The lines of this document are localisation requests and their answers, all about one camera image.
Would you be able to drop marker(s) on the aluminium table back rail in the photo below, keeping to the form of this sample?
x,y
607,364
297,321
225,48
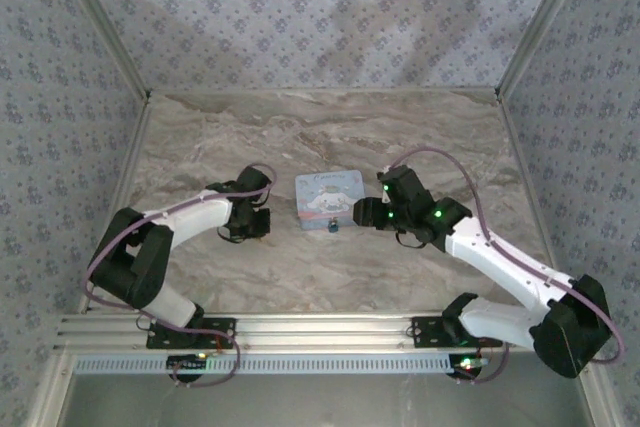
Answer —
x,y
325,91

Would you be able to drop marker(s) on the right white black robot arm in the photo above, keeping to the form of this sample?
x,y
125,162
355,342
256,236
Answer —
x,y
480,259

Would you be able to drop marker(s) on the aluminium frame post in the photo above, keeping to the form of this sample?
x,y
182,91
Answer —
x,y
597,392
112,32
534,29
50,392

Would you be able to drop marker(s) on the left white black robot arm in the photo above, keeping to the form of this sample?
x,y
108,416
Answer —
x,y
200,219

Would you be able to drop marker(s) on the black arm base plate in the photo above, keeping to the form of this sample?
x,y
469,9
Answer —
x,y
425,332
220,332

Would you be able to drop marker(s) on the blue cartoon tin box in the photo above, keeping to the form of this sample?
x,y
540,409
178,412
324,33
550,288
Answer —
x,y
320,187

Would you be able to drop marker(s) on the controller board with leds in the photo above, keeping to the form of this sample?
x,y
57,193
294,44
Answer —
x,y
467,364
187,362

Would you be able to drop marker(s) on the aluminium table side rail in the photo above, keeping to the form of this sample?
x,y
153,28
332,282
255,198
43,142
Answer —
x,y
532,197
120,197

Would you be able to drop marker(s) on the aluminium lower frame post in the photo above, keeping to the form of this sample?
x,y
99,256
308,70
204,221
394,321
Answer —
x,y
50,392
597,392

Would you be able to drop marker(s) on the grey sheet metal panel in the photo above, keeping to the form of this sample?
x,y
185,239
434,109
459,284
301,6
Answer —
x,y
325,402

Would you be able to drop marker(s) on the aluminium mounting rail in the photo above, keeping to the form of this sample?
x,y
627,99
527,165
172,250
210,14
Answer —
x,y
325,332

